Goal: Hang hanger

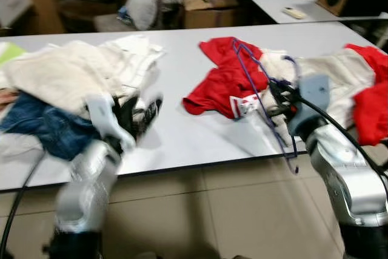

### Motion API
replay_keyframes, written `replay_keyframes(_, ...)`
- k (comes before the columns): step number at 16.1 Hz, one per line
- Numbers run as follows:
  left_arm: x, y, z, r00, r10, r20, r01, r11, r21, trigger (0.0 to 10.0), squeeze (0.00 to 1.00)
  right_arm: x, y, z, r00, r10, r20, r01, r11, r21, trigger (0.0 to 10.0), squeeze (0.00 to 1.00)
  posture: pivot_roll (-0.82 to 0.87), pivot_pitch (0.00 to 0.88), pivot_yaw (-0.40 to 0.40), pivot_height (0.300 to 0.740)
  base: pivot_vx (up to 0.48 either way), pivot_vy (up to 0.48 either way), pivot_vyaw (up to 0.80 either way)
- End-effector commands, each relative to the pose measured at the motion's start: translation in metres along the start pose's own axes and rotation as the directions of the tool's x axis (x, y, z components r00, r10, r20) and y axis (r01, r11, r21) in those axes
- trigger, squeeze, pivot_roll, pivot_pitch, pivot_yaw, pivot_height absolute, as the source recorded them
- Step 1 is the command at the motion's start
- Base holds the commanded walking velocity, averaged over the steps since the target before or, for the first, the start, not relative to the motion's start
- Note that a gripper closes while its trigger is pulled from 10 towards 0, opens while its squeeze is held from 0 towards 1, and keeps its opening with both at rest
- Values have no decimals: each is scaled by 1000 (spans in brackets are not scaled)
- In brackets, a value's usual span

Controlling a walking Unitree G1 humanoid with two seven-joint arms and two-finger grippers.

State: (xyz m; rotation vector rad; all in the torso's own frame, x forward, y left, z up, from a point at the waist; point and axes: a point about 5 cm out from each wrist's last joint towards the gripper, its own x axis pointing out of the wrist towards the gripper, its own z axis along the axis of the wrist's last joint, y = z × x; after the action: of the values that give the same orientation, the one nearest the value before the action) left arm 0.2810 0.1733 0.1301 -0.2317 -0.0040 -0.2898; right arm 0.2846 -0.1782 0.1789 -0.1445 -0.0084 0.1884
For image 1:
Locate purple wire hanger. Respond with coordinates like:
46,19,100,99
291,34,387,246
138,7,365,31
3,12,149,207
230,36,302,175

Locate white table with black legs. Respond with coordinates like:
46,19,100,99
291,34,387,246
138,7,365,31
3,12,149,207
0,21,388,193

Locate white garment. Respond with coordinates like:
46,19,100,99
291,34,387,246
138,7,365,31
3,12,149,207
100,33,166,99

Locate cream pants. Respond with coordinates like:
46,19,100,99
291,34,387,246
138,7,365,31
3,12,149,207
258,49,376,147

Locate white remote control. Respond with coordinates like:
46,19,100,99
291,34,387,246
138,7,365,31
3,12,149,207
283,7,309,19

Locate blue jeans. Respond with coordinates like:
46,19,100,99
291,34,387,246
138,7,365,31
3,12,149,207
0,92,101,161

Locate plain red shirt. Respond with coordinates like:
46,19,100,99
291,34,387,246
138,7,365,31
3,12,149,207
344,44,388,146

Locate cream garment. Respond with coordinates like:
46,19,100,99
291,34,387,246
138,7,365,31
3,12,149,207
0,39,131,117

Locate cardboard box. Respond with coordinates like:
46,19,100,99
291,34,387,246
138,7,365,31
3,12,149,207
182,0,242,29

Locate white pillow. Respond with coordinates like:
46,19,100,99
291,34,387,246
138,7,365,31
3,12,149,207
124,0,159,31

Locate brown wicker chair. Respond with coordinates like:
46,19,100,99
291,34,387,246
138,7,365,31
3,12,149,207
58,0,137,32

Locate green cloth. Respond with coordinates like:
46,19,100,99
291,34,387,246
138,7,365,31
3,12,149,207
0,42,26,67

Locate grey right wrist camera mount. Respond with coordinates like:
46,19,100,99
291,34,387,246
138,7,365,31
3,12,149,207
287,74,332,136

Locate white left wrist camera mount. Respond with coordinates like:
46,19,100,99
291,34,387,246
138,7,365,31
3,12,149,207
85,94,137,153

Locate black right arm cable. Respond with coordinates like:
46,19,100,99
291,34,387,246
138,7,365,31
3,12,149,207
297,96,388,187

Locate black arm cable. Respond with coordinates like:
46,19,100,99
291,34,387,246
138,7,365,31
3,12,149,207
0,150,46,257
297,96,388,187

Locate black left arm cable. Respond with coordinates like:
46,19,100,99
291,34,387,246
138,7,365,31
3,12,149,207
0,150,46,257

